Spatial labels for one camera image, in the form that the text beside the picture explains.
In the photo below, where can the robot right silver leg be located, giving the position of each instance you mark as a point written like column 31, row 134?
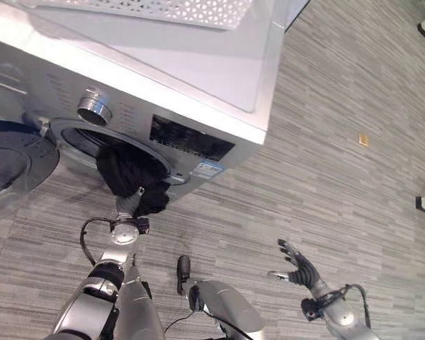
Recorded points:
column 230, row 304

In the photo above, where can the blue white energy label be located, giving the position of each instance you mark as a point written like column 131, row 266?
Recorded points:
column 207, row 169

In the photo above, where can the round washer door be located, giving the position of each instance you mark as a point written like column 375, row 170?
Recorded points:
column 10, row 166

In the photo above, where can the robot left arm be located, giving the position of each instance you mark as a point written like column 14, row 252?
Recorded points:
column 99, row 283

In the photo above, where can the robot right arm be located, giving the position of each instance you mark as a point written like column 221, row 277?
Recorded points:
column 343, row 315

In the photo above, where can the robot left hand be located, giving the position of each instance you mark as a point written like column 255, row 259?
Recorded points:
column 127, row 204

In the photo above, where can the robot left silver leg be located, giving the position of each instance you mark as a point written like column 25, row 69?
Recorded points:
column 138, row 304

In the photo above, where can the white perforated laundry basket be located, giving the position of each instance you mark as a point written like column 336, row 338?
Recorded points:
column 156, row 8

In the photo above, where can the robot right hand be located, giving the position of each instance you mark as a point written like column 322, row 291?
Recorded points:
column 304, row 271

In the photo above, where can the washer detergent drawer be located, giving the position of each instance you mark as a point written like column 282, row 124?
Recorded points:
column 3, row 79

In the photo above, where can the robot silver leg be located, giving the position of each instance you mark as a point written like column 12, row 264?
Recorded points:
column 230, row 304
column 138, row 304

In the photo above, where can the small yellow floor tag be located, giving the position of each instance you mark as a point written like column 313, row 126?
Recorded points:
column 363, row 139

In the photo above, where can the black laundry garment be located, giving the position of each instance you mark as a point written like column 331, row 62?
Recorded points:
column 134, row 170

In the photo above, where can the black washer display panel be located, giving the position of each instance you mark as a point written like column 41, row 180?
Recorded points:
column 187, row 136

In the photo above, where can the chrome washer dial knob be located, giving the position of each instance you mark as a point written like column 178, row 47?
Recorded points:
column 93, row 108

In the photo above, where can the robot dark foot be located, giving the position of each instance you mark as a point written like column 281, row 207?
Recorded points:
column 183, row 271

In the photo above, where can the silver front-load washing machine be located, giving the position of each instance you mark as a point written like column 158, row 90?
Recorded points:
column 205, row 71

